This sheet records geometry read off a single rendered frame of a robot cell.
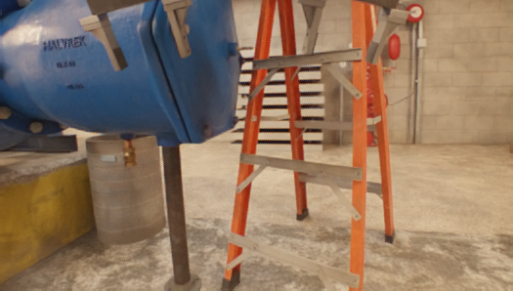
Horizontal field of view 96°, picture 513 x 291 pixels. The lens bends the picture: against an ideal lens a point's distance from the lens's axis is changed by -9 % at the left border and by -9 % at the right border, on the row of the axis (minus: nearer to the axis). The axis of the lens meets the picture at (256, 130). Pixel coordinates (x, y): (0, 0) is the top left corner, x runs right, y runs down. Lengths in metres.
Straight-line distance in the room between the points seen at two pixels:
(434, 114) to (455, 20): 1.35
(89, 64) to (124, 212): 0.85
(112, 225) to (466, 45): 4.52
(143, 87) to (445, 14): 4.26
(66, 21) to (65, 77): 0.14
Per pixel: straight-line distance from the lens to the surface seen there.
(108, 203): 1.42
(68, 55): 0.77
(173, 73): 0.59
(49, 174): 1.50
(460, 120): 4.53
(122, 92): 0.70
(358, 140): 0.74
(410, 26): 4.31
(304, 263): 0.85
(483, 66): 4.66
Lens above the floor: 0.69
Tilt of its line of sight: 7 degrees down
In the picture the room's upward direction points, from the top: 1 degrees counter-clockwise
